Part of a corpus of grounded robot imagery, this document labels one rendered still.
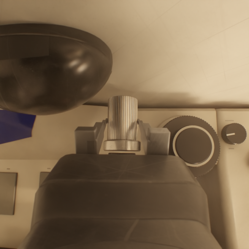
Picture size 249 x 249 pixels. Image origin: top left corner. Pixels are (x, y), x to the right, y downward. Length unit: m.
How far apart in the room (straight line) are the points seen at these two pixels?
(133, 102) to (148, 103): 0.07
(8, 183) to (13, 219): 0.04
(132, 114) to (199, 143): 0.07
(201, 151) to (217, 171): 0.07
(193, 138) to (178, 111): 0.06
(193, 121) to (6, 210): 0.24
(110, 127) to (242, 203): 0.17
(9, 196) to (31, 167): 0.04
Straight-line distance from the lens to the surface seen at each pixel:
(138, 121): 0.15
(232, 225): 0.25
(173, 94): 0.19
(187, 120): 0.20
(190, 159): 0.18
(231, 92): 0.20
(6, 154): 0.26
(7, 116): 0.23
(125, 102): 0.15
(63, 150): 0.22
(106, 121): 0.15
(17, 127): 0.22
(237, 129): 0.23
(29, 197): 0.25
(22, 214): 0.26
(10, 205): 0.27
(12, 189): 0.26
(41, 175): 0.24
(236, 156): 0.24
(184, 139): 0.18
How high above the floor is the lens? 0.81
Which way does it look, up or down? 8 degrees down
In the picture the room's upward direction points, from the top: 179 degrees counter-clockwise
